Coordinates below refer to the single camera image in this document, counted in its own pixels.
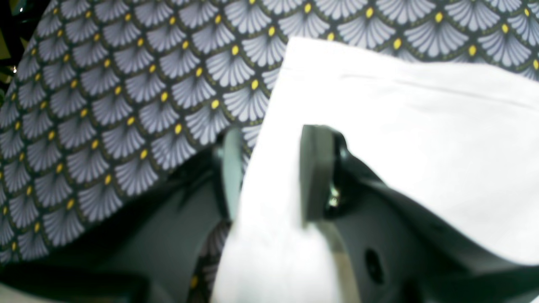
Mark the patterned fan-print table cloth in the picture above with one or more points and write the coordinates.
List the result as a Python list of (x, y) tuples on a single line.
[(110, 96)]

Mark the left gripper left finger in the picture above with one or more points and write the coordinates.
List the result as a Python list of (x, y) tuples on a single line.
[(146, 252)]

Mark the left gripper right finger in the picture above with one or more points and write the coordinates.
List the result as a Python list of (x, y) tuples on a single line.
[(400, 251)]

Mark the white T-shirt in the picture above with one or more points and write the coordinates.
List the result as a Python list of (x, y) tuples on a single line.
[(460, 139)]

